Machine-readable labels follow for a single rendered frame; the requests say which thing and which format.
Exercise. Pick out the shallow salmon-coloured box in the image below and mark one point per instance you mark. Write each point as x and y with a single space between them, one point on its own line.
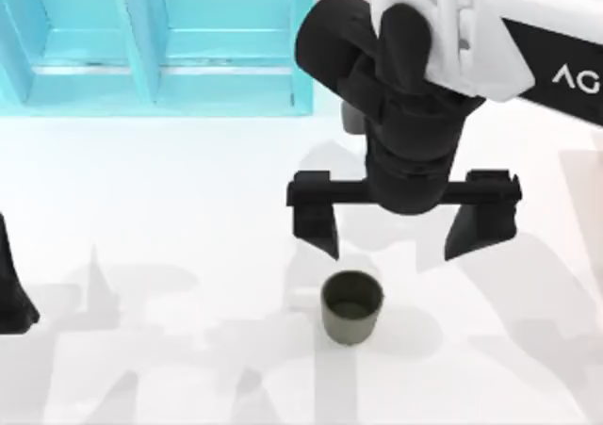
584 199

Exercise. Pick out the dark grey cup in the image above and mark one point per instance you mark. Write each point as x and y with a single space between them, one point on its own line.
351 316

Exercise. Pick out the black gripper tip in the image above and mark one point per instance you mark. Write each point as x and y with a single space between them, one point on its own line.
11 293

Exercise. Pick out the light blue rack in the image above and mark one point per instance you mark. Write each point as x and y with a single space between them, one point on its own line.
141 43

